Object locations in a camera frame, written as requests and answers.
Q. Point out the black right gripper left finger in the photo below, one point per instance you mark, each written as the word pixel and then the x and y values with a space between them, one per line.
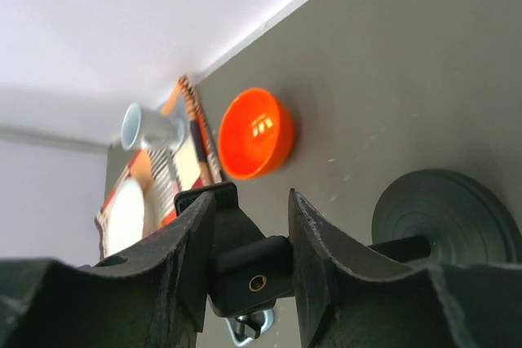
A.
pixel 152 294

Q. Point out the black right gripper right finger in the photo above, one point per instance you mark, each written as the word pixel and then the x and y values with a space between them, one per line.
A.
pixel 348 295

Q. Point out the black round-base phone stand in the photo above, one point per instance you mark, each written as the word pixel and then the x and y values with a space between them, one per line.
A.
pixel 426 216

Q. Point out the white plastic phone stand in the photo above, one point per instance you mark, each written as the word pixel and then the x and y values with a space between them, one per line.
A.
pixel 246 328

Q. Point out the white plate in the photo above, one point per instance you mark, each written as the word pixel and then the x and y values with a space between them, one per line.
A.
pixel 125 218

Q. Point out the patterned orange placemat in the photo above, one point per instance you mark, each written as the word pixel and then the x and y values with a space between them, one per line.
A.
pixel 163 174

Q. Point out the light blue mug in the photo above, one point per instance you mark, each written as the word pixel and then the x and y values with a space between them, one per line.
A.
pixel 149 129

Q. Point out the orange plastic bowl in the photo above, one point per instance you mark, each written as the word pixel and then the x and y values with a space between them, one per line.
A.
pixel 256 135

